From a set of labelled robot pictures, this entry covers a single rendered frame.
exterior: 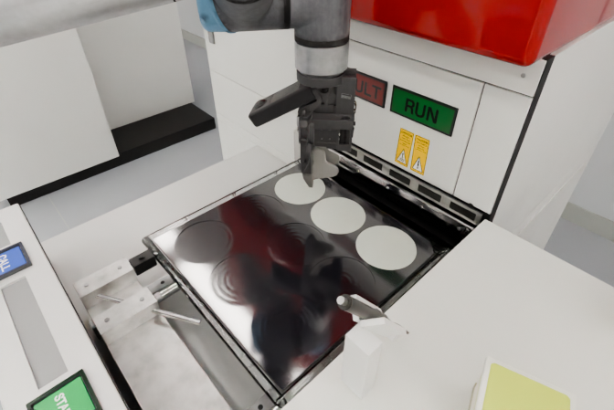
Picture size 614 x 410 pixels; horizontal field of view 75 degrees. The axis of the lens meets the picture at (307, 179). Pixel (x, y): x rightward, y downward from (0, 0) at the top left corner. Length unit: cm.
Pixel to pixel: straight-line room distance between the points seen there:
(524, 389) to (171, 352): 42
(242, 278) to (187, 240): 13
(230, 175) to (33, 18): 64
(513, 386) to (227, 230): 48
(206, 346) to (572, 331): 49
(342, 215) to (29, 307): 48
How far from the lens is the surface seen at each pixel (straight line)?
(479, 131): 63
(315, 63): 55
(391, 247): 69
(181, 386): 59
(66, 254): 90
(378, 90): 71
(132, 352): 63
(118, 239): 88
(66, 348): 57
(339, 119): 59
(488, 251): 64
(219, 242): 70
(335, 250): 67
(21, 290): 67
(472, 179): 67
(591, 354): 58
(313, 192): 79
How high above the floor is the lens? 139
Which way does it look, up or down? 37 degrees down
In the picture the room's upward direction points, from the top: straight up
